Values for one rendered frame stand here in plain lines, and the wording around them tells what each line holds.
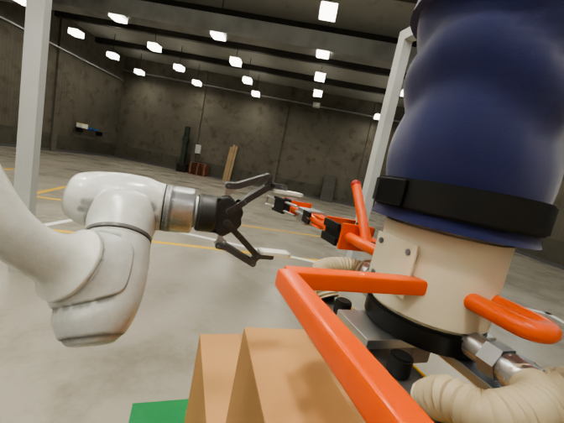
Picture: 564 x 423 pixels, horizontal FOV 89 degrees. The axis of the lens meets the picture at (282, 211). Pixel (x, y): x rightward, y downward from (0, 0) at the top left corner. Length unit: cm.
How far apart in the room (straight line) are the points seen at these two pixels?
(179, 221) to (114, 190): 11
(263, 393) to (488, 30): 62
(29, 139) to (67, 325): 285
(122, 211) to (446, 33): 52
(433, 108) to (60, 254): 49
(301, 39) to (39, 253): 1086
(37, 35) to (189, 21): 910
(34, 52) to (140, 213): 284
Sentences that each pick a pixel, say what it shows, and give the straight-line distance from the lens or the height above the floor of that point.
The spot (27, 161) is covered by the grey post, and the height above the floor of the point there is 100.
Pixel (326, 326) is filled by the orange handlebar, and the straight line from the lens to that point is 22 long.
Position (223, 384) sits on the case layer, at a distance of 123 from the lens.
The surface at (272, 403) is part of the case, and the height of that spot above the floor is 94.
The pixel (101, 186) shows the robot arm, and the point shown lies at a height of 126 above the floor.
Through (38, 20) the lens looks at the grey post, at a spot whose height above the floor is 212.
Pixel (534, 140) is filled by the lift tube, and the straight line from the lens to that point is 42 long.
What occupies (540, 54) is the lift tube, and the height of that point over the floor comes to 151.
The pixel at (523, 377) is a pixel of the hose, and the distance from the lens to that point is 42.
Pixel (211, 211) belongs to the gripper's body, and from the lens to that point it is 55.
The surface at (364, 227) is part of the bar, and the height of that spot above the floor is 126.
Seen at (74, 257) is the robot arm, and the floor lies 118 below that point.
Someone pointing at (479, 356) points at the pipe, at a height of 118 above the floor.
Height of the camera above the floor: 134
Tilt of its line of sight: 8 degrees down
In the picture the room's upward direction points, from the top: 11 degrees clockwise
